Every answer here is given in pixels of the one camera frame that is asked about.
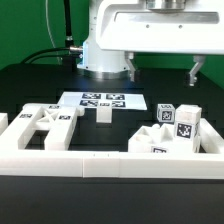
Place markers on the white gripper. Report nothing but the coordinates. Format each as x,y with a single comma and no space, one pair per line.
189,26

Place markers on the white block at left edge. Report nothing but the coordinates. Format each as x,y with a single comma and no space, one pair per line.
3,122

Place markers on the white U-shaped fence frame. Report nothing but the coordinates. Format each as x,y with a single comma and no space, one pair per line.
33,160

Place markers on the white chair seat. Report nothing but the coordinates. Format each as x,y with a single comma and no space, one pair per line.
161,139

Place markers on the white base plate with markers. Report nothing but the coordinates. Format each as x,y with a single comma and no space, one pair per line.
91,100

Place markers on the white chair back frame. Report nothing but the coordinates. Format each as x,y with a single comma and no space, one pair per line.
59,121

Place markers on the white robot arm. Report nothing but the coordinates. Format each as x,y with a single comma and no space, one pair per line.
101,63

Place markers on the white marker cube left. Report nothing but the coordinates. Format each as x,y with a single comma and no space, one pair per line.
165,113

